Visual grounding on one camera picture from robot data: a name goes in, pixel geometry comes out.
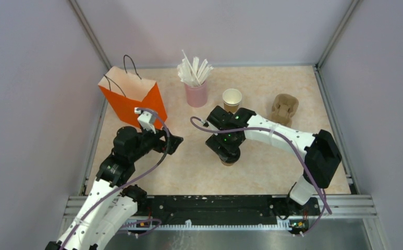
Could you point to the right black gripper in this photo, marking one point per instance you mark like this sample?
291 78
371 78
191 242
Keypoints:
215 141

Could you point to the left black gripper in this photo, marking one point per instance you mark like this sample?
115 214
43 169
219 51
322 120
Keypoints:
161 145

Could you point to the brown paper coffee cup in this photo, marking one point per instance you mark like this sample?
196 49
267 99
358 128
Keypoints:
226 163

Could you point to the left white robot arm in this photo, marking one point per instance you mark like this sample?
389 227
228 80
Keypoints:
113 199

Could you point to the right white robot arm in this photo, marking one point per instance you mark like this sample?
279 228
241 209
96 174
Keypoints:
317 152

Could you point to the stack of brown paper cups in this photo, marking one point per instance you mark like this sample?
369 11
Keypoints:
231 100

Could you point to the pink cylindrical straw holder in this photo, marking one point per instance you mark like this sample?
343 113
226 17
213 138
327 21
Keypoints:
196 96

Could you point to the bundle of white wrapped straws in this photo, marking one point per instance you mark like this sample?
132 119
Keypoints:
193 73

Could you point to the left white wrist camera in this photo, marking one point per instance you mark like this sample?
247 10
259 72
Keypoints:
146 119

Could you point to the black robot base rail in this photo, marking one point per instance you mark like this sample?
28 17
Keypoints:
224 210

